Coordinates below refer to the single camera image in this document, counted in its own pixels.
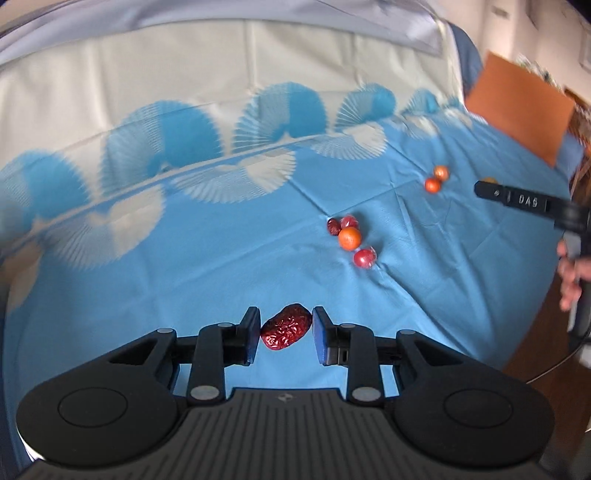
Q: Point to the person's right hand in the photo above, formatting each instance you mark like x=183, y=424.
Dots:
x=571, y=272

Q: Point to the small orange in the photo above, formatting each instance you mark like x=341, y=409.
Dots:
x=441, y=172
x=433, y=185
x=349, y=237

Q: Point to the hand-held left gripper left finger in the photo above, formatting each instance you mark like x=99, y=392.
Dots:
x=251, y=339

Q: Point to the red candy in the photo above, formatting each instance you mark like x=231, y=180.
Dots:
x=364, y=258
x=350, y=221

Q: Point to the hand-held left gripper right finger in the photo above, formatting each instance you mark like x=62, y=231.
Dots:
x=320, y=339

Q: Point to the dried red date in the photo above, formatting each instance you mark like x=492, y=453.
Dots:
x=333, y=226
x=286, y=331

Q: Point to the grey cover sheet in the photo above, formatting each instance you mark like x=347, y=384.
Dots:
x=138, y=23

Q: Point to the peeled tangerine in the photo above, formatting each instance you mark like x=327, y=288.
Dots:
x=489, y=180

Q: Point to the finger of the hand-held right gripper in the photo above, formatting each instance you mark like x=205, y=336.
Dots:
x=491, y=191

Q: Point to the blue and cream patterned cloth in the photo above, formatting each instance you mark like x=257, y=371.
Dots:
x=221, y=258

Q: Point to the blue-grey sofa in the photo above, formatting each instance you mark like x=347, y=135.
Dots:
x=468, y=60

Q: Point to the brown cardboard sheet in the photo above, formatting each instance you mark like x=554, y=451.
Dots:
x=521, y=110

